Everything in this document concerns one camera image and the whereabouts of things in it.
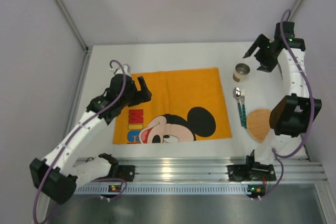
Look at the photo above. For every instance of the spoon with teal handle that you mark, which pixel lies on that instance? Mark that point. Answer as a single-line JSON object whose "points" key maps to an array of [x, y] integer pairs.
{"points": [[236, 95]]}

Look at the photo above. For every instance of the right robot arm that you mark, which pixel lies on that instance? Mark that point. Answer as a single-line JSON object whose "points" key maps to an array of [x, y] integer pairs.
{"points": [[296, 111]]}

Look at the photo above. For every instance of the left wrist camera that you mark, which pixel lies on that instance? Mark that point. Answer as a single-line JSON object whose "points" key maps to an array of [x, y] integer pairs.
{"points": [[124, 69]]}

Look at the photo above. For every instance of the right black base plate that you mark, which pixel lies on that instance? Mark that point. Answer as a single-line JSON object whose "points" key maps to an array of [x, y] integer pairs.
{"points": [[245, 173]]}

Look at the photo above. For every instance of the aluminium rail frame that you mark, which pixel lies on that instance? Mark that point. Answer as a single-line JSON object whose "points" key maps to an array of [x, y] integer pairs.
{"points": [[173, 170]]}

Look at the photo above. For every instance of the fork with teal handle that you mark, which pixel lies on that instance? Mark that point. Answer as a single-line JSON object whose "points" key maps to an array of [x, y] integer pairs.
{"points": [[242, 99]]}

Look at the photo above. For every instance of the round woven coaster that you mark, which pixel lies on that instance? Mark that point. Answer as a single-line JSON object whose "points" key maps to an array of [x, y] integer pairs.
{"points": [[258, 124]]}

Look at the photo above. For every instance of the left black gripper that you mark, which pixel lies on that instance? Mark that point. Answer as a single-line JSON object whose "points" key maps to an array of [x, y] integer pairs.
{"points": [[142, 95]]}

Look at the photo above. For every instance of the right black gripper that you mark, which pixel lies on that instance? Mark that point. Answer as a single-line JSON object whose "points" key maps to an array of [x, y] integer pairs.
{"points": [[263, 54]]}

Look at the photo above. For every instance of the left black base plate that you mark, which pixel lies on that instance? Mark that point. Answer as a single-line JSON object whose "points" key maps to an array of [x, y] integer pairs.
{"points": [[119, 173]]}

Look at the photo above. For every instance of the perforated cable duct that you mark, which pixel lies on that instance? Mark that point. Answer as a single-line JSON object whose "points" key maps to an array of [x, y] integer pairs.
{"points": [[170, 189]]}

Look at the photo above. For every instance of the metal cup with cork band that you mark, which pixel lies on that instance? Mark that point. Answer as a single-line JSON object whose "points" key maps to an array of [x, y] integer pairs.
{"points": [[241, 72]]}

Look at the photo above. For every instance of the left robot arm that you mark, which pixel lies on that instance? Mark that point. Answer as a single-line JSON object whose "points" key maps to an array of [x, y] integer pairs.
{"points": [[56, 175]]}

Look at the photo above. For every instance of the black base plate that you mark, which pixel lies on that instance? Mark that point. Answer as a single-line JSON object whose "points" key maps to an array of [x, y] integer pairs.
{"points": [[245, 173], [119, 173]]}

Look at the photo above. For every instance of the orange Mickey Mouse placemat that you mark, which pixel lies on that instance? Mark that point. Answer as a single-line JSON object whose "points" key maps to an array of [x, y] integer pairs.
{"points": [[186, 106]]}

